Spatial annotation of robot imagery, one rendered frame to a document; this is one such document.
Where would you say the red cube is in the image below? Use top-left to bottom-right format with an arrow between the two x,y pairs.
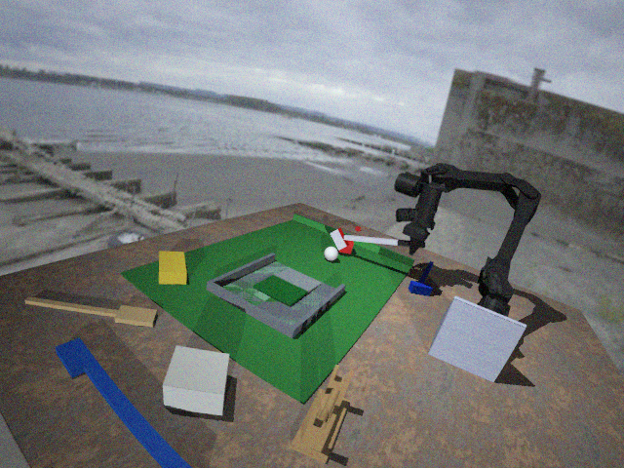
339,241 -> 354,254

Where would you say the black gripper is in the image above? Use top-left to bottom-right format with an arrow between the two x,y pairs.
402,200 -> 438,255

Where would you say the green putting mat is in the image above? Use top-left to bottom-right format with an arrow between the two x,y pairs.
120,220 -> 411,404

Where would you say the yellow block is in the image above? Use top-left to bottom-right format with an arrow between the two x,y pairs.
158,252 -> 187,285

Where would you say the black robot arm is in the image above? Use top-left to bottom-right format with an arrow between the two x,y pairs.
394,163 -> 541,317

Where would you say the white golf ball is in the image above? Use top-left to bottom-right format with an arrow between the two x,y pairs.
324,247 -> 338,261

